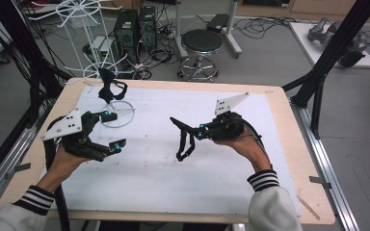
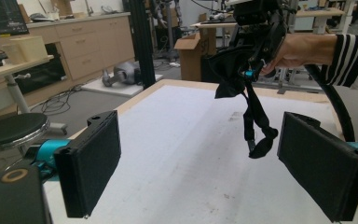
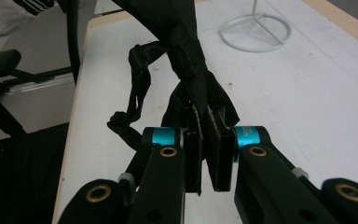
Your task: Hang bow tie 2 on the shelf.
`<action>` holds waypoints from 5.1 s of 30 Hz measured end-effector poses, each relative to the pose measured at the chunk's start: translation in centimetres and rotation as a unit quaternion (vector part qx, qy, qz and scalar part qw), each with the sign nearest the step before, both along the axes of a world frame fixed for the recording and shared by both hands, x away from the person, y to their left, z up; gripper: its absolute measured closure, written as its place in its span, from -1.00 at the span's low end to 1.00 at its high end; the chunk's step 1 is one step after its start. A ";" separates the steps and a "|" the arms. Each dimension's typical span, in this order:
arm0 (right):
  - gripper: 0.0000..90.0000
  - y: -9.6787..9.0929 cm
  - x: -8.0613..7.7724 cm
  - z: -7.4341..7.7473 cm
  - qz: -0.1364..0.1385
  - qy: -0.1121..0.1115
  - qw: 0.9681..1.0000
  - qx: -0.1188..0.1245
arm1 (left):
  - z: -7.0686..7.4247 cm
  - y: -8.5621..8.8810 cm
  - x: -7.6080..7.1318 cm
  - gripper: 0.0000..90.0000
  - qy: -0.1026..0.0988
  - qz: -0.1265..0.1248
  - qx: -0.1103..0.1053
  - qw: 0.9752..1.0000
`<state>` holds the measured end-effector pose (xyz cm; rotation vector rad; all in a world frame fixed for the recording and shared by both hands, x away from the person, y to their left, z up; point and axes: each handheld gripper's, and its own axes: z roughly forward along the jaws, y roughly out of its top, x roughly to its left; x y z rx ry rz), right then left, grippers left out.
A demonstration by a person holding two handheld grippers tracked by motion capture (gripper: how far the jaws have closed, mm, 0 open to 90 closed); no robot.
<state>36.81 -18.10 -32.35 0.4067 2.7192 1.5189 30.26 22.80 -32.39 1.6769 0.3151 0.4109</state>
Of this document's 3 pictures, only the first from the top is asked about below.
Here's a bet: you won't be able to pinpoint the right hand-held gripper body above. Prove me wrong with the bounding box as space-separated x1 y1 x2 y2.
205 91 251 142

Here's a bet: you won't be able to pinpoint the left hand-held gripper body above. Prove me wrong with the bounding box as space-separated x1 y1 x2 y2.
40 109 109 162

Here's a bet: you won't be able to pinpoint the white wire display rack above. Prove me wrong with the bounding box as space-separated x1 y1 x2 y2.
28 0 137 129

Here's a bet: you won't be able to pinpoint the person's right hand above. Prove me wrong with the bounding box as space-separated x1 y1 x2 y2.
213 126 273 173

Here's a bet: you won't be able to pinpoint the person's left hand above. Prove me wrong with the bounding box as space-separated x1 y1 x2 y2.
37 145 90 194

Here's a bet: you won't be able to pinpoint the white foam mat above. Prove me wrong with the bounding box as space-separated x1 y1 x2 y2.
38 85 304 218

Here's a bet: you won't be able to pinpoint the white box device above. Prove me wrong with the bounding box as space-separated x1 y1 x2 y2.
91 35 116 64

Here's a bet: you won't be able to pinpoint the black computer tower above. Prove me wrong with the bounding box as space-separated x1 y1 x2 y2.
138 5 158 51
113 9 140 64

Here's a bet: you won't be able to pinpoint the black round stool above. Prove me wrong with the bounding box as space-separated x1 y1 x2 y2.
176 29 225 83

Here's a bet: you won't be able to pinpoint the black flat box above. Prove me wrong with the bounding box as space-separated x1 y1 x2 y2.
206 13 230 34

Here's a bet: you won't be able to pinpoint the wooden stick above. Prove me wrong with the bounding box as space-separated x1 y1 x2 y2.
296 192 321 221

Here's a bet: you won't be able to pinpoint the white floor board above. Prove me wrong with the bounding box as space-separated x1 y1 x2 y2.
288 21 370 69

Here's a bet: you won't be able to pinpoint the grey robot device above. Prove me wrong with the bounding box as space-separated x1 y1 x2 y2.
307 16 369 68

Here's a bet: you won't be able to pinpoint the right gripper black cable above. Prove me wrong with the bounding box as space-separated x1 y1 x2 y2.
241 117 267 152

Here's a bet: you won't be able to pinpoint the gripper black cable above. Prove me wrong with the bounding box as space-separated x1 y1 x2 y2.
241 117 267 152
42 115 72 231

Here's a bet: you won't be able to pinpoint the metal clamp bracket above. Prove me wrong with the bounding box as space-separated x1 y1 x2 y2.
4 162 33 181
308 175 332 190

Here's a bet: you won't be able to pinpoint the aluminium rail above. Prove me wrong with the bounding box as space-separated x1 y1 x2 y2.
289 98 361 231
0 105 53 215

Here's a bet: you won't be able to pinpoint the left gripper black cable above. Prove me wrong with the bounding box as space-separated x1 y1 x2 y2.
42 115 72 231

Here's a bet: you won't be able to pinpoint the black frame strut with cables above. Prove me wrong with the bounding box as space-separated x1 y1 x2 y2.
0 0 73 127

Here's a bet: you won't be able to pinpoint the black floor cables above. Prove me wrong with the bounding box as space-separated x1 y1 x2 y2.
232 14 304 40

